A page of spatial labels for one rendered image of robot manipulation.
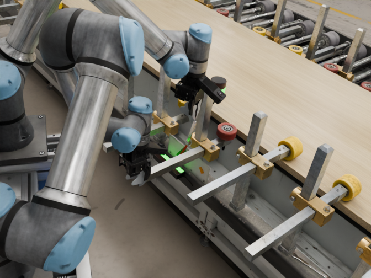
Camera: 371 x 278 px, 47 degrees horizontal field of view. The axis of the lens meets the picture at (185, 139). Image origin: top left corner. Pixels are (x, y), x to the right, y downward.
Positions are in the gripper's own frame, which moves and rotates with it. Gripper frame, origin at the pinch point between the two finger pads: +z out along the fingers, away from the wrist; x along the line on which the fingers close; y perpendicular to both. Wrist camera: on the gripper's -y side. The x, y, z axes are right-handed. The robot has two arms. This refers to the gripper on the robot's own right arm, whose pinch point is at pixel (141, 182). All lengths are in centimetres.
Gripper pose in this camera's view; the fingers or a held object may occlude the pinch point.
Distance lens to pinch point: 155.0
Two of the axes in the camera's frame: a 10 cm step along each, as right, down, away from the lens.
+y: -7.6, 3.2, -5.6
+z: -1.1, 7.9, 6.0
